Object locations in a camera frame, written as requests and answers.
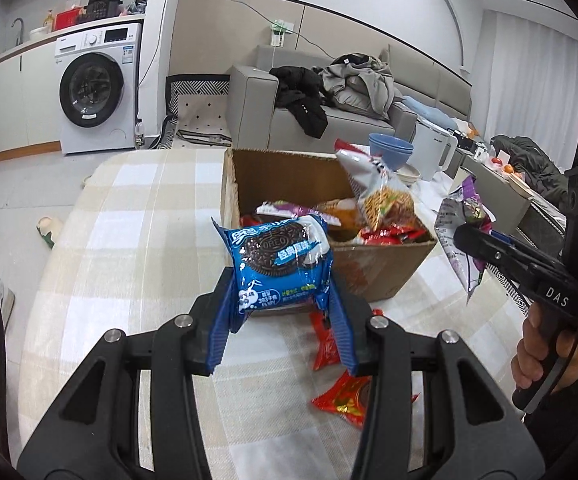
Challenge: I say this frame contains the dark coat on chair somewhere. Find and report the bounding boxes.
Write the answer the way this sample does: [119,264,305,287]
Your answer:
[490,134,568,207]

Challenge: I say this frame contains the blue Oreo packet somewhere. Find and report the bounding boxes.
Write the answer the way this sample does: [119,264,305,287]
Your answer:
[215,214,332,333]

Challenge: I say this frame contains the faucet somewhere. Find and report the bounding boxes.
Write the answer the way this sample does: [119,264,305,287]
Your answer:
[12,18,24,47]

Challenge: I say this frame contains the white electric kettle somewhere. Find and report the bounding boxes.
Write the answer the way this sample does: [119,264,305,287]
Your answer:
[408,119,458,181]

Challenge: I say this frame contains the person's right hand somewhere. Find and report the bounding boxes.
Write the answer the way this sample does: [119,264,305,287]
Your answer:
[511,302,578,392]

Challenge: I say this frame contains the white curtain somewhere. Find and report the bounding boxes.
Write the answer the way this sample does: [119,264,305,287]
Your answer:
[485,12,578,169]

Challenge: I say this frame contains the red box on counter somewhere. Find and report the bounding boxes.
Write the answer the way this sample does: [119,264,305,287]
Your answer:
[54,6,86,32]

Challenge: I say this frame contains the brown SF cardboard box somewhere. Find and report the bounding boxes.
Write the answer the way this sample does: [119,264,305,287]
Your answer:
[221,148,436,302]

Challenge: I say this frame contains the white washing machine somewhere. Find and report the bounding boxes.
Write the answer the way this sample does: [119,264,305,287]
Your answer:
[54,22,142,155]

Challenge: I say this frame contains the black rice cooker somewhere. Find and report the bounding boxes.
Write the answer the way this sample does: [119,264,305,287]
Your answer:
[76,0,122,24]

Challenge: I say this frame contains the white red crisps packet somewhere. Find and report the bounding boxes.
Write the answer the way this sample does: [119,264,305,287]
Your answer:
[354,226,429,246]

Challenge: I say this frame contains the beige plates stack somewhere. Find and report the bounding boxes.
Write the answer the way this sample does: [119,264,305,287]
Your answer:
[396,164,420,186]

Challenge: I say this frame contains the grey clothes pile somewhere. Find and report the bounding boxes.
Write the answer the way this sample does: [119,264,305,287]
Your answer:
[315,53,404,120]

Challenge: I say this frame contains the cracker sandwich clear packet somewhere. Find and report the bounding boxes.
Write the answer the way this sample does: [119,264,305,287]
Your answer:
[434,174,495,300]

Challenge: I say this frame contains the red corn chips bag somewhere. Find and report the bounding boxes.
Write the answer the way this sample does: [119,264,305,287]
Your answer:
[240,214,264,228]

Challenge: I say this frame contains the small red snack packet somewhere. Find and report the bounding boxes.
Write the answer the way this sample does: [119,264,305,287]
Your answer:
[308,308,386,372]

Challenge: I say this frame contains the white red noodle snack bag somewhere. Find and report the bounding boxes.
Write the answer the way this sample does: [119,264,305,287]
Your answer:
[335,139,416,231]

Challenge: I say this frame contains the black jacket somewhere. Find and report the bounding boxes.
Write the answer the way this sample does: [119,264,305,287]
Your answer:
[269,66,328,139]

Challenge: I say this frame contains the grey sofa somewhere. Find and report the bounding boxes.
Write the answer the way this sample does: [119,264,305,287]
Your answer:
[226,42,472,153]

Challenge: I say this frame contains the patterned floor mat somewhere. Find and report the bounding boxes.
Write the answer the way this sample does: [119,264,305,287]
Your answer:
[149,74,231,150]

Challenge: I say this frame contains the blue bowls stack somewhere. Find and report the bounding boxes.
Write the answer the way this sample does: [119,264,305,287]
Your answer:
[369,133,414,171]

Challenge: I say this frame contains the white base cabinets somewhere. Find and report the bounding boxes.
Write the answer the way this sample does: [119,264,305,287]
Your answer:
[0,42,60,154]

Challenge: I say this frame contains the red Oreo packet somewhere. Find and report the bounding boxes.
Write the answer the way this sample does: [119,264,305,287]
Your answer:
[311,369,421,430]

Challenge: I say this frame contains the purple white snack bag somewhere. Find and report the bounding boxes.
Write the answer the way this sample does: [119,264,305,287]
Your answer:
[255,200,341,228]

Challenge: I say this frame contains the checked tablecloth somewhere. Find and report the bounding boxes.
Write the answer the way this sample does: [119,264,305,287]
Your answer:
[18,148,522,479]

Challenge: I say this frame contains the orange bread clear bag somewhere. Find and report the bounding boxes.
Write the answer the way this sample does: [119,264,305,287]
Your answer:
[315,198,366,243]

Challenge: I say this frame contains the green slipper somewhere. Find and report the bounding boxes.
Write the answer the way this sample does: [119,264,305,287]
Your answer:
[36,216,64,249]

